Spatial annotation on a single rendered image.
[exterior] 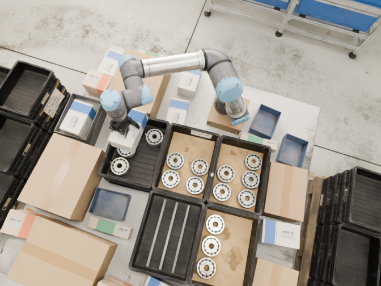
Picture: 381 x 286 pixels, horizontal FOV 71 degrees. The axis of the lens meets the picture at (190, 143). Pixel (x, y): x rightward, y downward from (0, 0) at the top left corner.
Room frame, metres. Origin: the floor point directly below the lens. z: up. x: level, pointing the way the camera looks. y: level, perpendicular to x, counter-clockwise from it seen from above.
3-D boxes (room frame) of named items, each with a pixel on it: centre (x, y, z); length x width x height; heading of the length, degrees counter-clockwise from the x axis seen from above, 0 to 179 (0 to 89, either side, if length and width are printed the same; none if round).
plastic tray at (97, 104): (0.60, 0.70, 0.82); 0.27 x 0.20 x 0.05; 172
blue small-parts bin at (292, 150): (0.59, -0.66, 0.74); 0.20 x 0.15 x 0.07; 165
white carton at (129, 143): (0.46, 0.32, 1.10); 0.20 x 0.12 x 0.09; 169
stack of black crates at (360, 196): (0.39, -1.28, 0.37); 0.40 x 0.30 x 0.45; 169
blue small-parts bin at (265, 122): (0.78, -0.47, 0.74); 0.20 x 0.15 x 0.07; 163
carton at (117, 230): (-0.02, 0.39, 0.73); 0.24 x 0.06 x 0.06; 82
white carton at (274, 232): (0.07, -0.54, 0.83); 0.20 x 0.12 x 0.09; 88
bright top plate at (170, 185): (0.29, 0.08, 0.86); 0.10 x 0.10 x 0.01
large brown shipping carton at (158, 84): (0.87, 0.38, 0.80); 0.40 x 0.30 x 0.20; 172
